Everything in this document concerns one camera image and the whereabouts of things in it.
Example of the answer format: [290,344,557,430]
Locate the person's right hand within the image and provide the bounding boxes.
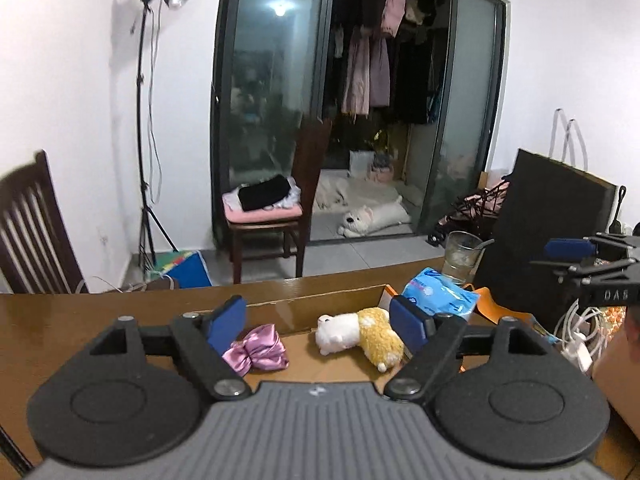
[621,305,640,357]

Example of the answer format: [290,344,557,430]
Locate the colourful folded mat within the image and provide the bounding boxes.
[147,249,213,291]

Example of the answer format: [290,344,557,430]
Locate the white paper bag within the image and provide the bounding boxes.
[348,150,373,177]

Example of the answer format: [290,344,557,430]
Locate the white plush dog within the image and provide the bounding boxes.
[337,195,413,239]

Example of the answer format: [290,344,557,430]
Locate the orange plastic object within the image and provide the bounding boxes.
[472,287,533,326]

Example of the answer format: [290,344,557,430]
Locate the white charger cables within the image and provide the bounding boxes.
[552,300,608,373]

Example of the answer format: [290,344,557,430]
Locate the pink stroller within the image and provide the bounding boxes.
[427,180,511,248]

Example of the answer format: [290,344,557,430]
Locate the blue wet wipes packet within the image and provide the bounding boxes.
[401,267,481,322]

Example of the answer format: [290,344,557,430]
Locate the row of hanging clothes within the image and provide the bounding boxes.
[330,0,453,126]

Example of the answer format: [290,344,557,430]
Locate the glass cup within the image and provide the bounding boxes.
[442,231,485,286]

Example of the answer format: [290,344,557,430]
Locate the white and yellow plush toy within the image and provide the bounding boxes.
[315,307,406,373]

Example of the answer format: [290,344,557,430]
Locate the pink satin bow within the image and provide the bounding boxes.
[221,324,290,377]

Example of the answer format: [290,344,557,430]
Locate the brown cardboard box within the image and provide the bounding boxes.
[592,330,640,426]

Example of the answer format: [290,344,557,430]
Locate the red cardboard box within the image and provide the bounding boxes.
[197,284,468,386]

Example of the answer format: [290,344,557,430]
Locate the dark wooden slatted chair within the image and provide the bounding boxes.
[0,150,90,295]

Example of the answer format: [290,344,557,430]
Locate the dark wooden chair with cushion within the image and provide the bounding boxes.
[222,115,333,283]

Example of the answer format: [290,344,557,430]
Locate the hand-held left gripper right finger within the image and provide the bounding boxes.
[382,295,543,403]

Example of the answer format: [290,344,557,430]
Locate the black framed sliding glass door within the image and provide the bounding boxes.
[210,0,511,246]

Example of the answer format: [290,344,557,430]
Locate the white floor rug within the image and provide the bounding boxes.
[312,170,401,211]

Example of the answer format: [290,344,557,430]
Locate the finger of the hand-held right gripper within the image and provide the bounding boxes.
[544,232,640,261]
[529,258,640,287]

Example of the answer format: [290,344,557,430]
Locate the white folded cloth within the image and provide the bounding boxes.
[222,185,302,211]

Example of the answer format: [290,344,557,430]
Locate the pink seat cushion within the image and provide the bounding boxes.
[223,203,303,224]

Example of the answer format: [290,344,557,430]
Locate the black folded cloth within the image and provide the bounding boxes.
[238,175,293,212]

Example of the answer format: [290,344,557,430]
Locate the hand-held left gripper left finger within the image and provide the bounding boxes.
[90,296,253,403]

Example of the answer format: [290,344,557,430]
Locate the blue snack packet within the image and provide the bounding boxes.
[530,317,563,346]

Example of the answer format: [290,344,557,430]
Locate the black paper bag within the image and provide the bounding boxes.
[472,108,618,326]

